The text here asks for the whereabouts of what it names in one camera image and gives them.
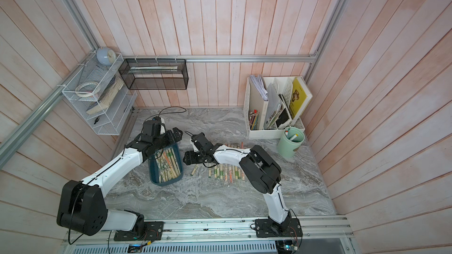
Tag teal plastic storage tray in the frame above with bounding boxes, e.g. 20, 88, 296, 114
148, 143, 183, 187

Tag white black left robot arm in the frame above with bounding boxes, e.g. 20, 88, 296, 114
56, 116, 183, 239

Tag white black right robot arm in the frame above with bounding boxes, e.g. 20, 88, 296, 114
183, 133, 292, 237

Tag bundle of coloured folders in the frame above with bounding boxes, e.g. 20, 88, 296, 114
249, 109, 260, 131

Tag old book on shelf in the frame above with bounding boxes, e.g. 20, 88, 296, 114
86, 76, 124, 115

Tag roll of tape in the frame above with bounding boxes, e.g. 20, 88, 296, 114
75, 81, 100, 98

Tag white file organizer rack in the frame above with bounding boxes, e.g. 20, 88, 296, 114
243, 76, 305, 139

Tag black booklet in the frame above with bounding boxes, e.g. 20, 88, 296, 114
275, 94, 292, 129

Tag mint green pen cup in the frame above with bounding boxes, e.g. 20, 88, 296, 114
277, 127, 305, 159

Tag white papers in organizer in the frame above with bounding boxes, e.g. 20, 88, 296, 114
250, 75, 268, 101

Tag yellow capped white marker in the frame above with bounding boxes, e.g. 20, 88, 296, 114
289, 134, 299, 141

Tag small grey globe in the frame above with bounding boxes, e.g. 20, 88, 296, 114
96, 48, 117, 67

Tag yellow book with animal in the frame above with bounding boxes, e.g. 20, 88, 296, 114
288, 76, 313, 121

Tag black cable on table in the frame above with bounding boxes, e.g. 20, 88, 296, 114
157, 106, 187, 117

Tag black mesh wall basket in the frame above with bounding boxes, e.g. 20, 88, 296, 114
119, 58, 189, 90

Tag white wire wall shelf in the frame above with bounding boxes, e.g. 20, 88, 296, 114
62, 52, 137, 136

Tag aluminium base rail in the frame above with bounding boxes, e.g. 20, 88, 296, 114
59, 215, 360, 254

